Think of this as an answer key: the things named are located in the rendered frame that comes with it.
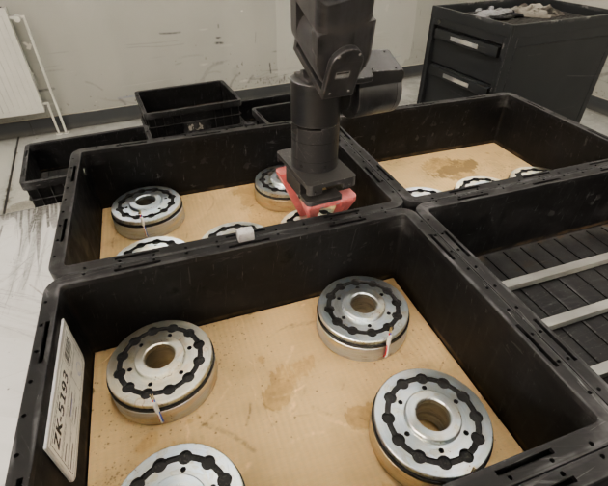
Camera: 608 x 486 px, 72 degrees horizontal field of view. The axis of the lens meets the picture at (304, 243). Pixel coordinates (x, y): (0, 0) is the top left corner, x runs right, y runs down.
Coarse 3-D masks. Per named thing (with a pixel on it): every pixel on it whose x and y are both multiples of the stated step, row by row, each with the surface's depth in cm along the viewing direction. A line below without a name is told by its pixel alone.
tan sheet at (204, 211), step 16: (208, 192) 72; (224, 192) 72; (240, 192) 72; (192, 208) 68; (208, 208) 68; (224, 208) 68; (240, 208) 68; (256, 208) 68; (112, 224) 65; (192, 224) 65; (208, 224) 65; (272, 224) 65; (112, 240) 62; (128, 240) 62; (192, 240) 62
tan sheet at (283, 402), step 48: (240, 336) 48; (288, 336) 48; (432, 336) 48; (96, 384) 43; (240, 384) 43; (288, 384) 43; (336, 384) 43; (96, 432) 39; (144, 432) 39; (192, 432) 39; (240, 432) 39; (288, 432) 39; (336, 432) 39; (96, 480) 36; (288, 480) 36; (336, 480) 36; (384, 480) 36
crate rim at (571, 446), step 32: (320, 224) 48; (352, 224) 48; (416, 224) 48; (160, 256) 43; (192, 256) 43; (448, 256) 43; (64, 288) 40; (480, 288) 39; (512, 320) 36; (32, 352) 34; (544, 352) 34; (32, 384) 31; (576, 384) 31; (32, 416) 29; (32, 448) 28; (544, 448) 28; (576, 448) 28; (32, 480) 26; (480, 480) 26; (512, 480) 26
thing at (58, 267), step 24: (120, 144) 64; (144, 144) 64; (72, 168) 58; (360, 168) 58; (72, 192) 53; (384, 192) 53; (72, 216) 50; (336, 216) 49; (216, 240) 45; (72, 264) 42; (96, 264) 42
